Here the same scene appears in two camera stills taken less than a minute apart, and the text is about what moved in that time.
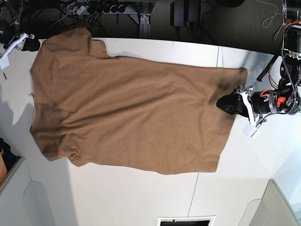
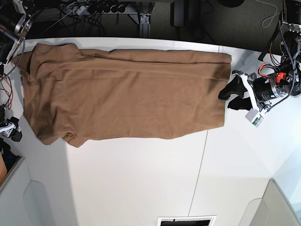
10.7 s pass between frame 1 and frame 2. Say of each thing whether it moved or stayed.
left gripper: moved
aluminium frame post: stayed
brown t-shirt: moved
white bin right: stayed
